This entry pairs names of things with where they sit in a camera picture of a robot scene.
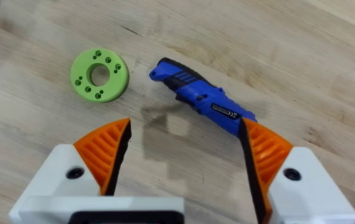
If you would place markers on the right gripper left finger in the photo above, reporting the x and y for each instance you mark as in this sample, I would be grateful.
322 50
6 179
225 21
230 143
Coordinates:
96 155

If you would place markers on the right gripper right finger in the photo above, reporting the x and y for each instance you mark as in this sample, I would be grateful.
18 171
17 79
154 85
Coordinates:
276 174

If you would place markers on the blue electric screwdriver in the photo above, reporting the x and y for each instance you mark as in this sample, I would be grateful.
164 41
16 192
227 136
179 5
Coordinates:
200 93

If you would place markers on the green disc with holes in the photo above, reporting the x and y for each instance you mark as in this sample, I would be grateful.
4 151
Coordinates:
100 75

